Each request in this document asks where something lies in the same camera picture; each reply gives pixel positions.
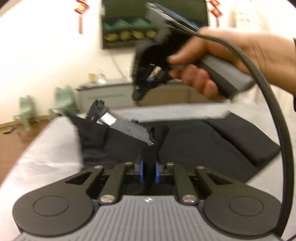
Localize black pants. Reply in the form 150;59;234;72
66;100;281;197

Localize red hanging ornament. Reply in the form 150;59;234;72
208;0;221;26
74;0;89;35

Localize long grey sideboard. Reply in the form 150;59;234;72
75;80;232;114

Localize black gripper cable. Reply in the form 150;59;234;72
146;2;292;239

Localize green child chair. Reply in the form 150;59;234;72
14;95;40;131
48;85;78;116

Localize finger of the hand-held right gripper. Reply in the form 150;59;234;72
132;70;151;102

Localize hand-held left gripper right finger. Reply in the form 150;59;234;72
155;160;234;204

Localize person's right hand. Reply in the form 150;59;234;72
168;27;296;102

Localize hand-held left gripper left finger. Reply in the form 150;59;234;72
66;160;145;205

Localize dark framed wall painting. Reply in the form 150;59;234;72
101;0;210;49

